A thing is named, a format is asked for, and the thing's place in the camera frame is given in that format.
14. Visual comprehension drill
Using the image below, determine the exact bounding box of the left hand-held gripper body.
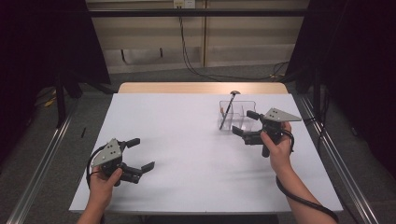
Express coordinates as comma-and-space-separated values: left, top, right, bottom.
91, 138, 143, 188

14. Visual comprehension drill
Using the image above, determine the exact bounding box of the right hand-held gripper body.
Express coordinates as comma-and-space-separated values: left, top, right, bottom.
242, 107, 303, 159

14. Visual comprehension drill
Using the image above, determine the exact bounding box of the clear plastic pen holder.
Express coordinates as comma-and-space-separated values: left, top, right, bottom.
218, 100, 258, 133

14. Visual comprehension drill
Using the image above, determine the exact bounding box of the black pen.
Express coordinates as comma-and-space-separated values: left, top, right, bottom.
219, 92, 236, 131

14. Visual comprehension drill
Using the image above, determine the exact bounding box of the person's right hand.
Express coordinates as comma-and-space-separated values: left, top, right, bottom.
261, 121, 294, 175

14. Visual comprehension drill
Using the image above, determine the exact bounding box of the person's left hand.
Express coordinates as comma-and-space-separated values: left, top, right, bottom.
87, 167, 123, 209

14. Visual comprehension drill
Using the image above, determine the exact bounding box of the white table mat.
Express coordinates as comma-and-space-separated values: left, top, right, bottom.
68, 92, 344, 216

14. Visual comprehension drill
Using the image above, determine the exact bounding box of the yellow floor item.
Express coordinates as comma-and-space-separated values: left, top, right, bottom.
43, 96, 58, 108

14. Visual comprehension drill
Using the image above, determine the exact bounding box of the black curtain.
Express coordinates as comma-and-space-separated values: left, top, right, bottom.
0, 0, 111, 162
286, 0, 396, 178

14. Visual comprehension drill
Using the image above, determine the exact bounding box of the left hand-held gripper cable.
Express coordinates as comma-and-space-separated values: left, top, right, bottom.
85, 146, 106, 189

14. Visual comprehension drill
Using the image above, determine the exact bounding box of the hand-held gripper cable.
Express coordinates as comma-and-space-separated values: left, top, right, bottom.
85, 146, 106, 189
275, 129, 340, 224

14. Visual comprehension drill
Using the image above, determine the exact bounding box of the aluminium floor rail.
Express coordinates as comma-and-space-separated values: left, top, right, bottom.
299, 96, 380, 224
5, 99, 80, 224

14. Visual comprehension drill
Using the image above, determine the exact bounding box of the right hand-held gripper cable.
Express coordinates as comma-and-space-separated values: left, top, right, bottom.
275, 129, 340, 224

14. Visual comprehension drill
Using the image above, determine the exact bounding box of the black wall cable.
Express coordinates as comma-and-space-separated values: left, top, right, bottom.
177, 6, 290, 82

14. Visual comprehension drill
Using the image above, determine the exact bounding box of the white wall power outlet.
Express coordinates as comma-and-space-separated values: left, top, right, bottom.
173, 0, 196, 9

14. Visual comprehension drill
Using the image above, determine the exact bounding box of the black horizontal frame bar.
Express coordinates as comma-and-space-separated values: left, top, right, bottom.
88, 8, 307, 18

